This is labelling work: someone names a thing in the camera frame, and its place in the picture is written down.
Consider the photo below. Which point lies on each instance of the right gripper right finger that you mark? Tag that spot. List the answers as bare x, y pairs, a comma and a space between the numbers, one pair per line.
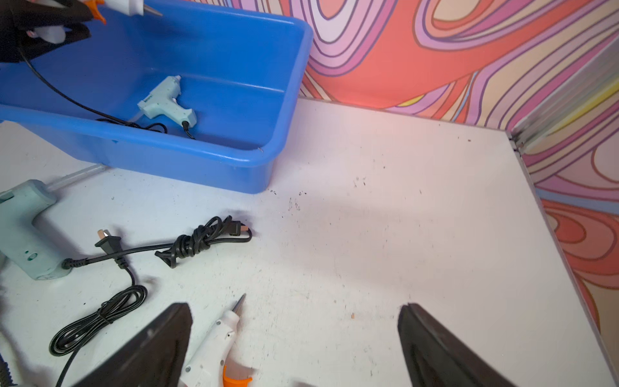
436, 357

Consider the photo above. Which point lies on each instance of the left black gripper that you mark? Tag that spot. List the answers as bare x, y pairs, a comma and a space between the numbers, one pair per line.
19, 16

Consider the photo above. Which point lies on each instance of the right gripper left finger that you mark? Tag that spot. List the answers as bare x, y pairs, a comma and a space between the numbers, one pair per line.
153, 357

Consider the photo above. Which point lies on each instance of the white orange glue gun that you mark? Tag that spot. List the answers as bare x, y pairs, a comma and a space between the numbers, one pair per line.
116, 7
207, 366

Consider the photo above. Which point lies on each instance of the small mint glue gun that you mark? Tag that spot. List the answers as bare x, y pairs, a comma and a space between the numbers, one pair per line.
162, 100

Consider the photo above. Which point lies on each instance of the large mint glue gun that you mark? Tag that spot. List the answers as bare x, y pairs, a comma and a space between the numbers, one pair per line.
21, 242

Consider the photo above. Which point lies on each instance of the blue plastic storage box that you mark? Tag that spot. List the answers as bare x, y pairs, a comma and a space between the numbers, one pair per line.
197, 93

